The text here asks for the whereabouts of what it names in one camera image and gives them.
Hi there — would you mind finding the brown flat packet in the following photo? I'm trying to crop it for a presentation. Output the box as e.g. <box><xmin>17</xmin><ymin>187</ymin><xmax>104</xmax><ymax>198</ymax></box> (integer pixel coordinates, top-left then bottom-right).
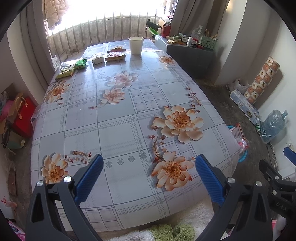
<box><xmin>105</xmin><ymin>51</ymin><xmax>127</xmax><ymax>62</ymax></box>

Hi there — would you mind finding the beige padded jacket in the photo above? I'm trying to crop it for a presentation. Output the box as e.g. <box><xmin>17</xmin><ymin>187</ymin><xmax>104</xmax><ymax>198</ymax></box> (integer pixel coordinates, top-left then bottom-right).
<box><xmin>44</xmin><ymin>0</ymin><xmax>70</xmax><ymax>30</ymax></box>

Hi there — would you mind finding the round tin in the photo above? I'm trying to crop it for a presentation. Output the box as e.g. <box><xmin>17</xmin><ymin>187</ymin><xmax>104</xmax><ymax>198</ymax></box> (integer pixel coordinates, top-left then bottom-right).
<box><xmin>1</xmin><ymin>126</ymin><xmax>26</xmax><ymax>150</ymax></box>

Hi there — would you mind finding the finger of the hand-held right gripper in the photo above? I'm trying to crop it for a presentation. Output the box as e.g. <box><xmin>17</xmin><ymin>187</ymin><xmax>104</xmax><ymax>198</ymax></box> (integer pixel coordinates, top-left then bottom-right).
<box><xmin>258</xmin><ymin>159</ymin><xmax>296</xmax><ymax>197</ymax></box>
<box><xmin>283</xmin><ymin>147</ymin><xmax>296</xmax><ymax>166</ymax></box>

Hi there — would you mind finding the green plastic storage basket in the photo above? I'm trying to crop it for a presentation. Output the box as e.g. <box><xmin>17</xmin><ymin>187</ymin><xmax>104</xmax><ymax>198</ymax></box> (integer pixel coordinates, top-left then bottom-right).
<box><xmin>199</xmin><ymin>35</ymin><xmax>218</xmax><ymax>49</ymax></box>

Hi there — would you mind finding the green fluffy cloth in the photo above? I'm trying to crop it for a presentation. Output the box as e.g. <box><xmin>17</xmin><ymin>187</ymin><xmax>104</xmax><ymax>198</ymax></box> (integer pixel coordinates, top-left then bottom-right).
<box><xmin>148</xmin><ymin>224</ymin><xmax>196</xmax><ymax>241</ymax></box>

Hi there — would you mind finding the grey curtain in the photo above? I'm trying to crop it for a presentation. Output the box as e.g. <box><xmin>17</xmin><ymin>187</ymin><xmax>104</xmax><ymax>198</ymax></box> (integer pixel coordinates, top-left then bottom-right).
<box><xmin>20</xmin><ymin>0</ymin><xmax>55</xmax><ymax>77</ymax></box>
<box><xmin>171</xmin><ymin>0</ymin><xmax>248</xmax><ymax>35</ymax></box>

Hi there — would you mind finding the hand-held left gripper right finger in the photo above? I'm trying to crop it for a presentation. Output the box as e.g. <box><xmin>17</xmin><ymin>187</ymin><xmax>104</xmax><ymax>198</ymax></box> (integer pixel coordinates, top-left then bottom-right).
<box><xmin>195</xmin><ymin>154</ymin><xmax>272</xmax><ymax>241</ymax></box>

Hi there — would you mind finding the white cable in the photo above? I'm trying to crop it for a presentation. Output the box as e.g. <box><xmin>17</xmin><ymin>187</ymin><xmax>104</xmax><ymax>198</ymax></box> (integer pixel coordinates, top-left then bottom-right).
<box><xmin>266</xmin><ymin>144</ymin><xmax>281</xmax><ymax>172</ymax></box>

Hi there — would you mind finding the grey cabinet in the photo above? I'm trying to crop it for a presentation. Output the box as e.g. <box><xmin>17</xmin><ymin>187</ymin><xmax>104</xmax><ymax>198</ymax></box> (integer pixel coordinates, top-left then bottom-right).
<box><xmin>154</xmin><ymin>35</ymin><xmax>214</xmax><ymax>79</ymax></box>

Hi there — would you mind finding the small white box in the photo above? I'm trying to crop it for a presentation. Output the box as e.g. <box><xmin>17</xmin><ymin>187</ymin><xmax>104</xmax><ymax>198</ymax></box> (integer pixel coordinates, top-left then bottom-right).
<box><xmin>92</xmin><ymin>52</ymin><xmax>104</xmax><ymax>65</ymax></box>

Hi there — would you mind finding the white paper cup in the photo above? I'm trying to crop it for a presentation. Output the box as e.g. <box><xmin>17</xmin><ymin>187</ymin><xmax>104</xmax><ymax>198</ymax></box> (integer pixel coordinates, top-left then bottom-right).
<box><xmin>128</xmin><ymin>37</ymin><xmax>144</xmax><ymax>55</ymax></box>

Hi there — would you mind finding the balcony railing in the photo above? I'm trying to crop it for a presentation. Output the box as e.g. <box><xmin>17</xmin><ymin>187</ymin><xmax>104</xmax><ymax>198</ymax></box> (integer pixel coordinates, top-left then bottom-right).
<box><xmin>47</xmin><ymin>10</ymin><xmax>162</xmax><ymax>58</ymax></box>

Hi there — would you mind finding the brown board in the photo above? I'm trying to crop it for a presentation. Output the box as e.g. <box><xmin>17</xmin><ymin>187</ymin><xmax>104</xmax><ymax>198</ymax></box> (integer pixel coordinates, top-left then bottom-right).
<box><xmin>7</xmin><ymin>170</ymin><xmax>18</xmax><ymax>197</ymax></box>

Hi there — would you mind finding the cardboard box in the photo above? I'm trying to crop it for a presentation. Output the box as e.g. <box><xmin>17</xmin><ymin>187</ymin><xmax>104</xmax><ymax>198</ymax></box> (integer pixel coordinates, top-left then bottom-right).
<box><xmin>0</xmin><ymin>83</ymin><xmax>18</xmax><ymax>102</ymax></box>

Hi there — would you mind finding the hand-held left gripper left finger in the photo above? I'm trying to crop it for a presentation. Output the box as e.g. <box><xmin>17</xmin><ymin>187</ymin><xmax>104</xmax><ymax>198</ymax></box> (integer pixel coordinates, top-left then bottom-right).
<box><xmin>25</xmin><ymin>154</ymin><xmax>104</xmax><ymax>241</ymax></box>

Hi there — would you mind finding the pink printed bag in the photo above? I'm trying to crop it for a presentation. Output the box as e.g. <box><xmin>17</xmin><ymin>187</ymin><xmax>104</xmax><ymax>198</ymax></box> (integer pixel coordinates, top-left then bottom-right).
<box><xmin>7</xmin><ymin>220</ymin><xmax>27</xmax><ymax>241</ymax></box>

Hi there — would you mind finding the black green object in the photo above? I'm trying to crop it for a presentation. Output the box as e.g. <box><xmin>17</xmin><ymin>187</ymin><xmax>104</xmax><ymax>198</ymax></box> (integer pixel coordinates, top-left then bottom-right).
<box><xmin>146</xmin><ymin>20</ymin><xmax>162</xmax><ymax>35</ymax></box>

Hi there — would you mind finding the white plastic bag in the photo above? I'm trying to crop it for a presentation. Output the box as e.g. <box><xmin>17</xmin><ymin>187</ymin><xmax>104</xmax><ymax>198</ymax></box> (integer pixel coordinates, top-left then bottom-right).
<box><xmin>192</xmin><ymin>25</ymin><xmax>205</xmax><ymax>39</ymax></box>
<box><xmin>227</xmin><ymin>79</ymin><xmax>250</xmax><ymax>93</ymax></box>

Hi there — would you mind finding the yellow green packet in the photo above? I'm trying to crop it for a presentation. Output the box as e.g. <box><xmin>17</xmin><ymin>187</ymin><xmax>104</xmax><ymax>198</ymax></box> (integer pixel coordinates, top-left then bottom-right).
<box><xmin>56</xmin><ymin>63</ymin><xmax>78</xmax><ymax>79</ymax></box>

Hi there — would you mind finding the cream shaggy rug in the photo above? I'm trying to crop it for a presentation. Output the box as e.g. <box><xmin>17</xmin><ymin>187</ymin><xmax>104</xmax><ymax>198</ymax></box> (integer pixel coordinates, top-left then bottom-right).
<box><xmin>183</xmin><ymin>202</ymin><xmax>220</xmax><ymax>234</ymax></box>

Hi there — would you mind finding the white fluffy cloth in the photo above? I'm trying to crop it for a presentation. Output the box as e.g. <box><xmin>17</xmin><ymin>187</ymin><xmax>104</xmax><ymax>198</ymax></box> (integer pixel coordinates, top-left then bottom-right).
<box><xmin>107</xmin><ymin>229</ymin><xmax>155</xmax><ymax>241</ymax></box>

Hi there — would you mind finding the toilet paper pack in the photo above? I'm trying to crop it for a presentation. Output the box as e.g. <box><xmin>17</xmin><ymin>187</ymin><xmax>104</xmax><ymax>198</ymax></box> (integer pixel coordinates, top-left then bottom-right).
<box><xmin>230</xmin><ymin>89</ymin><xmax>260</xmax><ymax>126</ymax></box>

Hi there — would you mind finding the patterned paper roll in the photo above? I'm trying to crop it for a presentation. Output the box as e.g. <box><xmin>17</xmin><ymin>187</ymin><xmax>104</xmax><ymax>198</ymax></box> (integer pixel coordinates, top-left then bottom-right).
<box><xmin>245</xmin><ymin>56</ymin><xmax>281</xmax><ymax>105</ymax></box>

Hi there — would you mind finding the blue water jug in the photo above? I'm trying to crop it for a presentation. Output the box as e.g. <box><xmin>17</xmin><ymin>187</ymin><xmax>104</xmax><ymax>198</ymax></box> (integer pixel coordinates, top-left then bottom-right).
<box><xmin>260</xmin><ymin>110</ymin><xmax>289</xmax><ymax>144</ymax></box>

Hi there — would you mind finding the red gift bag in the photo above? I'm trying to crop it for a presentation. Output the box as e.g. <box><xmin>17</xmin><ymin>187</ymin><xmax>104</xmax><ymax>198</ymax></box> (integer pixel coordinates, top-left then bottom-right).
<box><xmin>11</xmin><ymin>96</ymin><xmax>37</xmax><ymax>138</ymax></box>

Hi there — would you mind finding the blue plastic basket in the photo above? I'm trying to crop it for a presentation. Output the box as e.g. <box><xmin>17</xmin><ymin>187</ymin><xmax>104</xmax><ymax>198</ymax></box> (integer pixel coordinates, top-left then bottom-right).
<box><xmin>227</xmin><ymin>125</ymin><xmax>249</xmax><ymax>163</ymax></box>

